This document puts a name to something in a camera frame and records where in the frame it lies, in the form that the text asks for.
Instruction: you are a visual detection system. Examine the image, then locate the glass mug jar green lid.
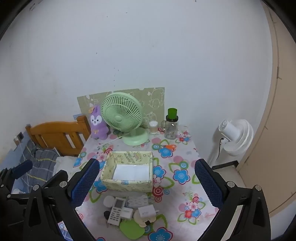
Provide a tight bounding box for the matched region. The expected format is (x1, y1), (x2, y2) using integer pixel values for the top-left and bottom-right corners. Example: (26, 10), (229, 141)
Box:
(161, 108), (179, 139)

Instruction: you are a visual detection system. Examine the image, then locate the white standing fan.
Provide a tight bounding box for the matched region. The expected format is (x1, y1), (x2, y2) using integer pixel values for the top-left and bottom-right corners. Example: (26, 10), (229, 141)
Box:
(208, 119), (254, 171)

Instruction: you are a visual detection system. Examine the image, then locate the beige door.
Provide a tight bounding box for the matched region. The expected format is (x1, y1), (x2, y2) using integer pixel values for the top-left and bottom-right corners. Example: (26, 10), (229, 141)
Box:
(238, 5), (296, 216)

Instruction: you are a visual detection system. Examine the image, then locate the purple plush toy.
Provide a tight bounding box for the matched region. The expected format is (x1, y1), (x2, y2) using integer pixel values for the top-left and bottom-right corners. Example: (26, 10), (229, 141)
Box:
(89, 104), (110, 140)

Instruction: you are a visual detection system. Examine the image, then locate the green desk fan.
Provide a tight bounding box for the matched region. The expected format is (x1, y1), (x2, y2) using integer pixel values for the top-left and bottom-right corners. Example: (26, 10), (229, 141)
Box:
(101, 92), (150, 146)

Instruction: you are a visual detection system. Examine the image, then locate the white charger adapter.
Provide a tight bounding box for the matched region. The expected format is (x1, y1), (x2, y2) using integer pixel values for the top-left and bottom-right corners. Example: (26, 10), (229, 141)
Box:
(138, 204), (160, 220)

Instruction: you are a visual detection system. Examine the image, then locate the yellow cartoon storage box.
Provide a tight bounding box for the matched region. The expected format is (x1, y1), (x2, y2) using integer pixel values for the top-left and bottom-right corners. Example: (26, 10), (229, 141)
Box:
(100, 151), (154, 193)

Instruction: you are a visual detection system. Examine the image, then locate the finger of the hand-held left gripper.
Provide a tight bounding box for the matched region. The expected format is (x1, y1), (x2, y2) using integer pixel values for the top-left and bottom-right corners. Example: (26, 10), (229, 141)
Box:
(1, 159), (33, 186)
(43, 170), (69, 187)

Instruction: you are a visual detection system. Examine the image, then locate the white remote control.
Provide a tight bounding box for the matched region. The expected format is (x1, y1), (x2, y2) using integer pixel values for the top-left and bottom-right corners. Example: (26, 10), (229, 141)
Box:
(107, 197), (126, 225)

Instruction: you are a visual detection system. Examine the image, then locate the round cream compact mirror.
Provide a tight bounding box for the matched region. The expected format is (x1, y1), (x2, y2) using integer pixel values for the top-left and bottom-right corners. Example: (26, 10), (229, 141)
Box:
(134, 210), (151, 229)

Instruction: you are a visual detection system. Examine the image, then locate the clear floss pick box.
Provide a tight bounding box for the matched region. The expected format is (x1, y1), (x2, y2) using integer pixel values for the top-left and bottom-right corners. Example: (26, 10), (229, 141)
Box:
(126, 195), (149, 208)

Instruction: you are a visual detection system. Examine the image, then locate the black power cable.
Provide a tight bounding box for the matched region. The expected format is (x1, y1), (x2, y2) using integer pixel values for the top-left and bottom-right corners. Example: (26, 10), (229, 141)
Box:
(217, 138), (224, 161)

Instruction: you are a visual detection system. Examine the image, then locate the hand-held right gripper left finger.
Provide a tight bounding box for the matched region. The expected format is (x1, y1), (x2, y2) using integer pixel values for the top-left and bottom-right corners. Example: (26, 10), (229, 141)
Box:
(23, 158), (100, 241)

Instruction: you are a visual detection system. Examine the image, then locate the small white box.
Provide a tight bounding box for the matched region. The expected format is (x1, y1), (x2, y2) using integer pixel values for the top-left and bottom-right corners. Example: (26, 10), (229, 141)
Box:
(120, 207), (134, 220)

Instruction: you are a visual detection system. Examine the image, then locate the green rounded case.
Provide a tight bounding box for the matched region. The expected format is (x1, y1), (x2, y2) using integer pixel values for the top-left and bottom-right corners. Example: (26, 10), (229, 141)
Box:
(120, 219), (146, 240)

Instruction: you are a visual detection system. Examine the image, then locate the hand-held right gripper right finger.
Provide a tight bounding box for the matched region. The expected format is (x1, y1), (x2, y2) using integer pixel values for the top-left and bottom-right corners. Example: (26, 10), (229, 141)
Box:
(195, 159), (271, 241)

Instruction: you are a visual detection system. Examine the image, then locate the white rounded case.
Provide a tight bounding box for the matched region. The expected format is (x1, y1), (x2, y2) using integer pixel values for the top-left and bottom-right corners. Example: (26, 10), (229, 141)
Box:
(103, 196), (116, 208)

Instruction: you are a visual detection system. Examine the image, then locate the white fan cord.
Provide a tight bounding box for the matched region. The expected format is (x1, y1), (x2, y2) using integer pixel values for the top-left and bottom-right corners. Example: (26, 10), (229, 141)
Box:
(98, 133), (130, 145)

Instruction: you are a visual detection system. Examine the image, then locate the cartoon print cardboard sheet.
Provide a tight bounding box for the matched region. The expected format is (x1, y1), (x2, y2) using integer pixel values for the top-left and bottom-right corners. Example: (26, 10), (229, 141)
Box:
(77, 87), (165, 130)

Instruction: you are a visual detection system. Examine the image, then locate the grey plaid blanket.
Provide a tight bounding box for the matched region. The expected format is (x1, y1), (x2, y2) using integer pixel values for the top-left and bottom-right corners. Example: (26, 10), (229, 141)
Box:
(20, 140), (60, 186)

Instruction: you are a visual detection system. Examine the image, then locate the floral tablecloth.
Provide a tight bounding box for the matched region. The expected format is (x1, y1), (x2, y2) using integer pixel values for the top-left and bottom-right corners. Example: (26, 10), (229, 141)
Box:
(73, 126), (220, 241)

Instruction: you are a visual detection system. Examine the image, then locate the wooden bed headboard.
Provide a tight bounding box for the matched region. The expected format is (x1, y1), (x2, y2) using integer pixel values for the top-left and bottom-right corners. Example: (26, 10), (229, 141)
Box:
(25, 115), (92, 157)

